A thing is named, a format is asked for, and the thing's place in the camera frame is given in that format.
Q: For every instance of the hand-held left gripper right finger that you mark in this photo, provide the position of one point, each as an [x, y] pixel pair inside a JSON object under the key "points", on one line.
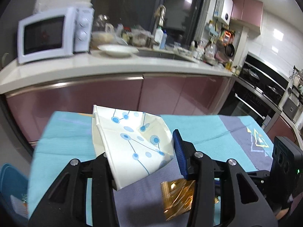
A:
{"points": [[181, 156]]}

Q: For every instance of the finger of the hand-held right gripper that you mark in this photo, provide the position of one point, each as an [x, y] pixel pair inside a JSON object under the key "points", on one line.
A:
{"points": [[262, 181]]}

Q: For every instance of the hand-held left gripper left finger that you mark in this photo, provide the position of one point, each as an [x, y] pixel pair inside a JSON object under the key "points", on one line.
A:
{"points": [[104, 170]]}

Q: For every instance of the white blue-patterned paper bag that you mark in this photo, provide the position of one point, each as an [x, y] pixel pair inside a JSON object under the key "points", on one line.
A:
{"points": [[132, 141]]}

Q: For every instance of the gold foil wrapper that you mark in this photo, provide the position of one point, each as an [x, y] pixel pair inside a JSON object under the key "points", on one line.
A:
{"points": [[177, 201]]}

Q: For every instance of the blue plastic bin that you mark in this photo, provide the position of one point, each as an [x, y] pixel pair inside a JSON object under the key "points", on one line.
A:
{"points": [[11, 182]]}

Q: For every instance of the person's right hand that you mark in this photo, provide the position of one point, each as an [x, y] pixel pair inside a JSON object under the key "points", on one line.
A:
{"points": [[283, 214]]}

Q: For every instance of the teal and grey tablecloth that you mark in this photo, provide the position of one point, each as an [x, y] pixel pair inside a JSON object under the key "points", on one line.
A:
{"points": [[213, 127]]}

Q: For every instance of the grey box appliance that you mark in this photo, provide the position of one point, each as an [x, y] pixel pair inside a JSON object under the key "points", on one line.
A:
{"points": [[291, 107]]}

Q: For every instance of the black built-in oven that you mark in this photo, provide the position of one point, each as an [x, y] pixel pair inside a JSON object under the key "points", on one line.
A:
{"points": [[248, 108]]}

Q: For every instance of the kitchen counter with purple cabinets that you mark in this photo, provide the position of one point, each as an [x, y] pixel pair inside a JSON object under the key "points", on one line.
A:
{"points": [[94, 99]]}

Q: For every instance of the black cooking pan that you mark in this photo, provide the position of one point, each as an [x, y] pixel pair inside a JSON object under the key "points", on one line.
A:
{"points": [[272, 91]]}

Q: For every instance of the metal shelf rack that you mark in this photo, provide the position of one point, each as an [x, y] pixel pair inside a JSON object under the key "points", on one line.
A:
{"points": [[297, 82]]}

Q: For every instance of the white foam fruit net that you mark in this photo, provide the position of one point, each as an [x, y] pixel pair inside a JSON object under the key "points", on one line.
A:
{"points": [[19, 204]]}

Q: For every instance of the black wok with lid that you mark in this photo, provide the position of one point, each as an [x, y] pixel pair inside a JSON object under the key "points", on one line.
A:
{"points": [[249, 74]]}

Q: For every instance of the black range hood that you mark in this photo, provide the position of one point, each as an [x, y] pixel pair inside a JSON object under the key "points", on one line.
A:
{"points": [[267, 68]]}

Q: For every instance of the metal bowl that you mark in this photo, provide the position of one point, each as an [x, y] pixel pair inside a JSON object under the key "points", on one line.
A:
{"points": [[210, 61]]}

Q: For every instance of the pink bowls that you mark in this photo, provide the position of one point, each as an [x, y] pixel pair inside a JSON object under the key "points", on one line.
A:
{"points": [[220, 57]]}

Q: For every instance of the white utensil holder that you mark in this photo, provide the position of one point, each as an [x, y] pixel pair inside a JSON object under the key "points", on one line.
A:
{"points": [[196, 50]]}

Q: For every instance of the hanging black frying pan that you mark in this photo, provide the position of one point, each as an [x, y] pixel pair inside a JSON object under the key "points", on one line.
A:
{"points": [[229, 50]]}

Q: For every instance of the blue bottle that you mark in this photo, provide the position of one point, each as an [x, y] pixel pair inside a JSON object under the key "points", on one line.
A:
{"points": [[165, 40]]}

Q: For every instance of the white pump bottle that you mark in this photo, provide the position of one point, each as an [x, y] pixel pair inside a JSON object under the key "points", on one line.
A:
{"points": [[158, 37]]}

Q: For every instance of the white plate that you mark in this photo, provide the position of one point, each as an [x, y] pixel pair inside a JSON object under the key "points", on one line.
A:
{"points": [[118, 49]]}

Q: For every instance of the steel kitchen faucet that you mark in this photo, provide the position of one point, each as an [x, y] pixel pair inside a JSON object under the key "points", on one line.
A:
{"points": [[161, 16]]}

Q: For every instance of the white microwave oven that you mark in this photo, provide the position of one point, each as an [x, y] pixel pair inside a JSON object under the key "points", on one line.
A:
{"points": [[42, 37]]}

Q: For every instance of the glass jar with lid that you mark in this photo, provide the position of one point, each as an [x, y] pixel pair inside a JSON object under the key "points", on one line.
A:
{"points": [[102, 22]]}

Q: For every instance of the white water heater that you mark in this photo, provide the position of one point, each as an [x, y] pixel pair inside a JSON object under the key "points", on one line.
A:
{"points": [[223, 7]]}

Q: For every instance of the dark kitchen window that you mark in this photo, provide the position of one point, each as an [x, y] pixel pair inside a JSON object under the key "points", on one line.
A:
{"points": [[130, 4]]}

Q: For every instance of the grey refrigerator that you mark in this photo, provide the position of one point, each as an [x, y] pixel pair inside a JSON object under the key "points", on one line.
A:
{"points": [[14, 16]]}

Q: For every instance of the pink wall cabinet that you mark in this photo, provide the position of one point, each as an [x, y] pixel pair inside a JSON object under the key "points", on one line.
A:
{"points": [[246, 11]]}

